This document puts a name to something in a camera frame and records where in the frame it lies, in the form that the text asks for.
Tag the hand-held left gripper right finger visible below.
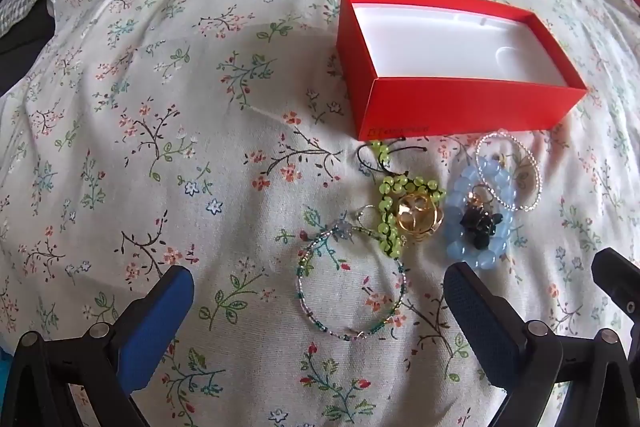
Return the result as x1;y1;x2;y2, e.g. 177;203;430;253
444;262;636;427

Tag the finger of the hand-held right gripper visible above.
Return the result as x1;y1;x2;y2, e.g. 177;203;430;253
591;248;640;348

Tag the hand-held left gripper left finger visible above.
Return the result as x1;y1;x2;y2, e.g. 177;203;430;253
10;264;196;427

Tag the black bead charm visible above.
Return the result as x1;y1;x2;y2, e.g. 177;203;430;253
459;207;507;251

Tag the light blue bead bracelet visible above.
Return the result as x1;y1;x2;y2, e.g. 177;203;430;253
444;159;517;269

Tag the gold wire cuff ring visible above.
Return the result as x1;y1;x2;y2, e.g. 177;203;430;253
396;193;446;239

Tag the thin silver bead bracelet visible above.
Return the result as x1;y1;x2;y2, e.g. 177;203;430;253
474;132;544;212

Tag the green bead bracelet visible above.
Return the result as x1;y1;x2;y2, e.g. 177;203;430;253
356;138;447;252

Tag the small silver ring with charm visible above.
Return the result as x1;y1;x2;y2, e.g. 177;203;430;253
356;203;383;228

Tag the multicolour seed bead bracelet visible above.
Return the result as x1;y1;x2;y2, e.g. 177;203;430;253
295;223;407;342

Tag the red cardboard box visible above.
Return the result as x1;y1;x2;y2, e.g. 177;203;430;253
335;0;589;142

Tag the floral bedsheet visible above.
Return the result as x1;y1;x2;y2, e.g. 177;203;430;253
0;0;640;427

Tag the dark cloth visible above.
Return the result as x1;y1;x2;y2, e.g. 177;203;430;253
0;0;57;95

